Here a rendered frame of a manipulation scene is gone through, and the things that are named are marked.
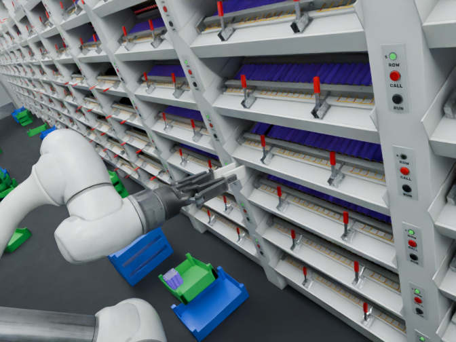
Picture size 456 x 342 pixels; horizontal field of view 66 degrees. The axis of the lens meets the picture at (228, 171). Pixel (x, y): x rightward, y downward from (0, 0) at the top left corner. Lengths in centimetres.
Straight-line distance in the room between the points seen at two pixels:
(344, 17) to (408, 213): 42
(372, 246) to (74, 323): 83
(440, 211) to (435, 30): 37
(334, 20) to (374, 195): 40
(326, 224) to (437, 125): 52
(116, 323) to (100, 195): 48
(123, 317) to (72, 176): 51
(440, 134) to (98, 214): 64
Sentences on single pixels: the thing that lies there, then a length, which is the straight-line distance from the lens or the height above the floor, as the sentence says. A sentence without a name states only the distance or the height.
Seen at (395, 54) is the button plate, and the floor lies 108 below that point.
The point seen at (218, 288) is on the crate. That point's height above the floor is 0.
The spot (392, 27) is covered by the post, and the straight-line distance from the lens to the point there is 66.
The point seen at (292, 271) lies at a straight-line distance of 156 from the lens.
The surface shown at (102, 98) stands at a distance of 250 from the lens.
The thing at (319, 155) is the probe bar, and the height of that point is 78.
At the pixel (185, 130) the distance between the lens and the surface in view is 159.
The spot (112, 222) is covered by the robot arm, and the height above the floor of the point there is 95.
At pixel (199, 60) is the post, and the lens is 116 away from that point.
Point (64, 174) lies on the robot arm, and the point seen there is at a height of 106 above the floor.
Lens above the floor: 129
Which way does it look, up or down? 29 degrees down
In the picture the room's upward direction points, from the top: 22 degrees counter-clockwise
